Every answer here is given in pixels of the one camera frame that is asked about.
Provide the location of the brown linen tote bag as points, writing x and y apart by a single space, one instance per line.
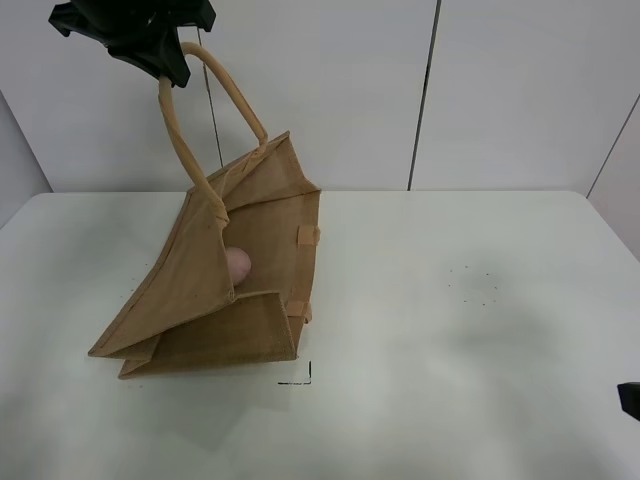
186 314

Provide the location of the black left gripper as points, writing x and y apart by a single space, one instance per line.
142 33

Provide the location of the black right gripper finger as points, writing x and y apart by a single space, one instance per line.
629 396

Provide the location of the pink peach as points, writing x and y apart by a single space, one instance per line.
239 264

